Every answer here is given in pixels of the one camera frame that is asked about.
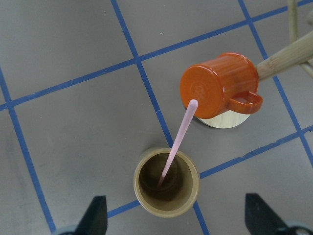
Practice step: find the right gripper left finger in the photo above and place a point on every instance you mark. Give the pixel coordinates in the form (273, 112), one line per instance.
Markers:
(95, 219)

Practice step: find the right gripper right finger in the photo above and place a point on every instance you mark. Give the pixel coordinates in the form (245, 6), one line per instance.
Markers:
(261, 219)

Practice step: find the pink chopstick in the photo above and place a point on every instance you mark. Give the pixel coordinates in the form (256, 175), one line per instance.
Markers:
(189, 113)

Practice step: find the bamboo cylinder holder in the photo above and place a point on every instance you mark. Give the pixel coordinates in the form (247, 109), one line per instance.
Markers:
(179, 190)

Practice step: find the orange mug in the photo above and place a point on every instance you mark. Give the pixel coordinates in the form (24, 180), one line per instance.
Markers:
(226, 83)

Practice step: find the wooden mug tree stand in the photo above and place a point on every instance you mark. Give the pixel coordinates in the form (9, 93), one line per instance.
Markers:
(299, 52)

